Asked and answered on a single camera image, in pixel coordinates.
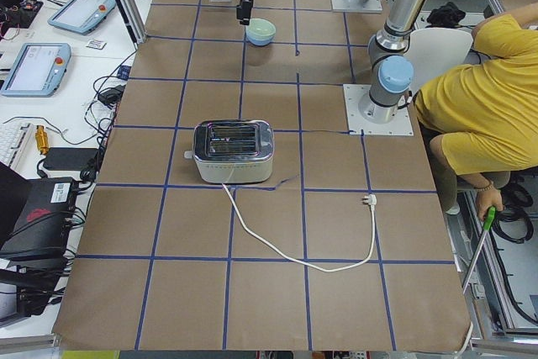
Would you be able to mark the light green bowl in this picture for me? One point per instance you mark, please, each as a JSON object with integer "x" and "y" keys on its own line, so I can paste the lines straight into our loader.
{"x": 260, "y": 29}

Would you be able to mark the light blue bowl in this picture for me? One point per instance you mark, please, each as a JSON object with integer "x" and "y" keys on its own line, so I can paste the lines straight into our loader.
{"x": 259, "y": 39}

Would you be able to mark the person's hand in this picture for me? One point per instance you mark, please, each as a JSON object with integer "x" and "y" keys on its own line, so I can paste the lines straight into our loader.
{"x": 485, "y": 199}

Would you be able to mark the silver two-slot toaster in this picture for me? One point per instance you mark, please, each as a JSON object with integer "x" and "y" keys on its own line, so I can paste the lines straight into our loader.
{"x": 234, "y": 151}

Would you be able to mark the teach pendant tablet far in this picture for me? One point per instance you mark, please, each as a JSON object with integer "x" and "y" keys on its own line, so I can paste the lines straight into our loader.
{"x": 81, "y": 16}

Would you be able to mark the teach pendant tablet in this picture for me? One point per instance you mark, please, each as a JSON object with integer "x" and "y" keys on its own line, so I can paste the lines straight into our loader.
{"x": 37, "y": 71}
{"x": 81, "y": 16}

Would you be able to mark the white chair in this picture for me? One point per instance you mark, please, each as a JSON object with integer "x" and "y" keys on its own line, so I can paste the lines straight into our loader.
{"x": 433, "y": 51}

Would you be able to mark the teach pendant tablet near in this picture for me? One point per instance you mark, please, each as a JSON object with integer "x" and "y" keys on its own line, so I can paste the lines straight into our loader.
{"x": 37, "y": 71}

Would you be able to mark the black smartphone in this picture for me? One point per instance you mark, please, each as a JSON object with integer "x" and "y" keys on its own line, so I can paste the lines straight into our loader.
{"x": 69, "y": 159}

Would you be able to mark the orange connector tool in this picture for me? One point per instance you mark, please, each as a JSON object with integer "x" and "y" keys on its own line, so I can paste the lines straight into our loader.
{"x": 41, "y": 138}

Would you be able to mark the white keyboard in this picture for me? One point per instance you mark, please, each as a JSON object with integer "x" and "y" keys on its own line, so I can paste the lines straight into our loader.
{"x": 16, "y": 138}

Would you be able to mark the person in yellow shirt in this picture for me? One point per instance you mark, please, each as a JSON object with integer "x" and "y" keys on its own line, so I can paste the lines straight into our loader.
{"x": 479, "y": 121}

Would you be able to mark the black computer box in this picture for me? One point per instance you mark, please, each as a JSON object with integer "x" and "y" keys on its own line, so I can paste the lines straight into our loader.
{"x": 36, "y": 223}

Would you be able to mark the green-handled grabber stick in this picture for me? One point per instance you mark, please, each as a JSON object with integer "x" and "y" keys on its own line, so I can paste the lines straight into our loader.
{"x": 487, "y": 223}

